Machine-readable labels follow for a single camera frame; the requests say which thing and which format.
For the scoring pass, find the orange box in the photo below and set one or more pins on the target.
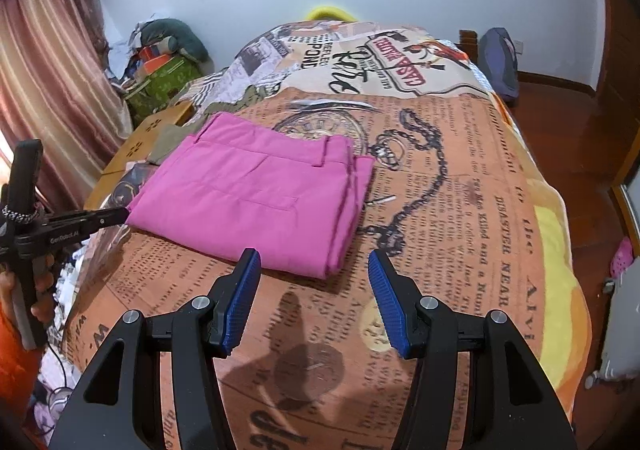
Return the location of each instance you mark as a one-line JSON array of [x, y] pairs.
[[155, 58]]

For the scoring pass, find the grey floor appliance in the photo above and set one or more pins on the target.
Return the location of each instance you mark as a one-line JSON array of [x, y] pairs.
[[617, 330]]

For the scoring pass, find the yellow foam tube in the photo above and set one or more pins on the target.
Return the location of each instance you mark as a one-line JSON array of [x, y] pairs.
[[330, 12]]

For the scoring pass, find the pink pants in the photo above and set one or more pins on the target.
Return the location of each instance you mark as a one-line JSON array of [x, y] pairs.
[[240, 195]]

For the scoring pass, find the white crumpled cloth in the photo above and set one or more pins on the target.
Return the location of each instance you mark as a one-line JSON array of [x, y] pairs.
[[125, 47]]

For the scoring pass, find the brown wooden door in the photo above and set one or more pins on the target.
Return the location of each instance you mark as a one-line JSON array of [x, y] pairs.
[[622, 54]]

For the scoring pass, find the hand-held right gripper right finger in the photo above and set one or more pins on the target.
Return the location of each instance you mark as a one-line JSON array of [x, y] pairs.
[[389, 305]]

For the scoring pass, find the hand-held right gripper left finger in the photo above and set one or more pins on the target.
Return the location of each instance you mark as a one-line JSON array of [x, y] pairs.
[[242, 302]]

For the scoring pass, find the wooden lap desk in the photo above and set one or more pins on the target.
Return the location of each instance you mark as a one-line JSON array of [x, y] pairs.
[[174, 113]]

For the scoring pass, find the wall socket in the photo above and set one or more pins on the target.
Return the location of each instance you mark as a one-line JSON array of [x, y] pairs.
[[521, 48]]

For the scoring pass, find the pink slipper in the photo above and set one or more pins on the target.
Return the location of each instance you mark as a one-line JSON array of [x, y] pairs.
[[622, 255]]

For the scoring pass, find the olive green garment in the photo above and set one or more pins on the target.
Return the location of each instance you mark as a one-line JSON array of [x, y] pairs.
[[170, 142]]

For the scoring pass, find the striped brown curtain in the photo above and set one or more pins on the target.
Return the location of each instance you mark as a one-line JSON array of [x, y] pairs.
[[50, 64]]

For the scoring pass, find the newspaper print blanket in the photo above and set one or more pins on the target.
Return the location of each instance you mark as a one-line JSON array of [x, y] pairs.
[[475, 180]]

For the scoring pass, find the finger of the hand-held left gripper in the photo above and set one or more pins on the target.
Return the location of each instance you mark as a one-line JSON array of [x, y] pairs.
[[105, 219]]

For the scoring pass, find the green storage bag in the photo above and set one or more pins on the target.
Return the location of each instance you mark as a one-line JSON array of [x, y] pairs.
[[160, 84]]

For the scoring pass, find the person's orange sleeved forearm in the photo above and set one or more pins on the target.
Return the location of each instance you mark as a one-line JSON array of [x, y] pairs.
[[15, 365]]

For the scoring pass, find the person's left hand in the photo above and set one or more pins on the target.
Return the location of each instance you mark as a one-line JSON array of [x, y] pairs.
[[44, 282]]

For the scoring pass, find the grey plush pillow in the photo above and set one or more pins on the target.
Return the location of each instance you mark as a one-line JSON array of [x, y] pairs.
[[182, 34]]

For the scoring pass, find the wooden bed post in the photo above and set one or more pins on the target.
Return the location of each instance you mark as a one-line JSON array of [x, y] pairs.
[[469, 42]]

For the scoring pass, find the grey blue backpack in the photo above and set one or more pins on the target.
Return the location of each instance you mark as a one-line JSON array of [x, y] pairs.
[[497, 62]]

